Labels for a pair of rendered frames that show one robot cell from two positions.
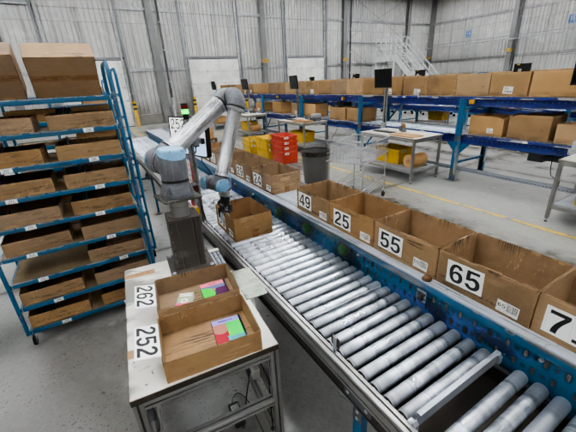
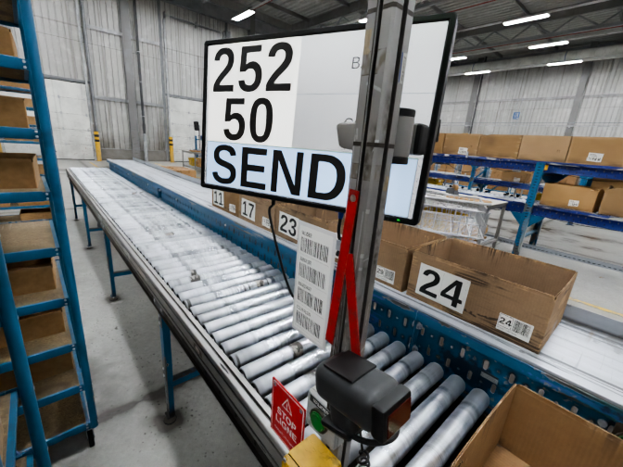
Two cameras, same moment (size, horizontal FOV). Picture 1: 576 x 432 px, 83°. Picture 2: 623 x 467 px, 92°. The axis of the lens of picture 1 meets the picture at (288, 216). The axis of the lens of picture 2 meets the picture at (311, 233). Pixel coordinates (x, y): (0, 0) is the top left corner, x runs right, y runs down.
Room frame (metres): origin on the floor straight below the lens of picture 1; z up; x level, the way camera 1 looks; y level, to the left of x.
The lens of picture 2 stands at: (2.10, 0.86, 1.36)
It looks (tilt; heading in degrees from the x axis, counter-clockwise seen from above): 16 degrees down; 348
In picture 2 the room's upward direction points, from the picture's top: 4 degrees clockwise
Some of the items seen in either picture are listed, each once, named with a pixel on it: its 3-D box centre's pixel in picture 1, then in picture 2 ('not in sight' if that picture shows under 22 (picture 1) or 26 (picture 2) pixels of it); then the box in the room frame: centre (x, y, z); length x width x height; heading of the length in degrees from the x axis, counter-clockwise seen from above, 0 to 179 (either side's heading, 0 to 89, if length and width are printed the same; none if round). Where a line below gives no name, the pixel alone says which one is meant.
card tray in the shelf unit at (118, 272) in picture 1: (121, 263); not in sight; (2.46, 1.46, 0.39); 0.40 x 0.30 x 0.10; 121
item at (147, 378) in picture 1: (188, 303); not in sight; (1.40, 0.54, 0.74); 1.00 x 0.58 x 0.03; 25
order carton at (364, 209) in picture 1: (368, 217); not in sight; (1.86, -0.50, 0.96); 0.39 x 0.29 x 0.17; 30
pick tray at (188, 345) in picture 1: (208, 333); not in sight; (1.10, 0.36, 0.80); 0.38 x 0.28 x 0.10; 113
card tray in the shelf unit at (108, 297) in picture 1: (126, 283); not in sight; (2.46, 1.46, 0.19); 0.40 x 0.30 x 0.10; 121
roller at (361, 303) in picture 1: (351, 307); not in sight; (1.31, -0.29, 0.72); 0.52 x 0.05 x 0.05; 120
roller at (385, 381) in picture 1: (418, 359); not in sight; (0.97, -0.49, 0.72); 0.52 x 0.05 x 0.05; 120
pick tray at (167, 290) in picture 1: (196, 292); not in sight; (1.40, 0.48, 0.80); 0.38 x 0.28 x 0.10; 113
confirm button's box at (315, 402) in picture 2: not in sight; (324, 416); (2.46, 0.73, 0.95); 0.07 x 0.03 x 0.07; 30
